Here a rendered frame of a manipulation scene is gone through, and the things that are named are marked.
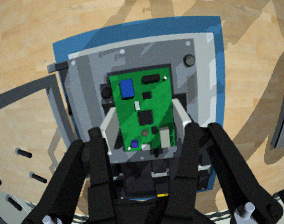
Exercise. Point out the green circuit board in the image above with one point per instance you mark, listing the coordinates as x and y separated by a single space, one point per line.
143 102

